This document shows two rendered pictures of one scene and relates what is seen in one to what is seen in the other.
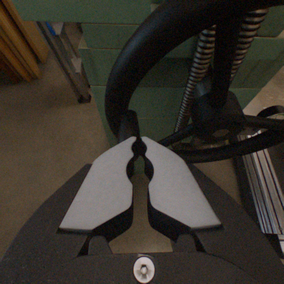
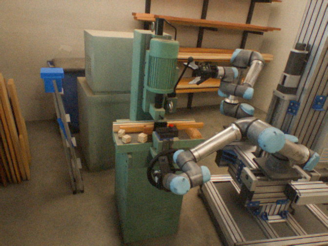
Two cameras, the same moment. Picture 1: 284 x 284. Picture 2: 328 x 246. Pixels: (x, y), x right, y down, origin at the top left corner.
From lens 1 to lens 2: 1.25 m
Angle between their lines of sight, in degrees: 37
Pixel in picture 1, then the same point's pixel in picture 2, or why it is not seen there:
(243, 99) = not seen: hidden behind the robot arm
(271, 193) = (228, 222)
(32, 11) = (120, 151)
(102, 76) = (133, 165)
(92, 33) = (134, 153)
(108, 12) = (139, 149)
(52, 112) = (50, 205)
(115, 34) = (140, 153)
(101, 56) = (134, 159)
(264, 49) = not seen: hidden behind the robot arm
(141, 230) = not seen: outside the picture
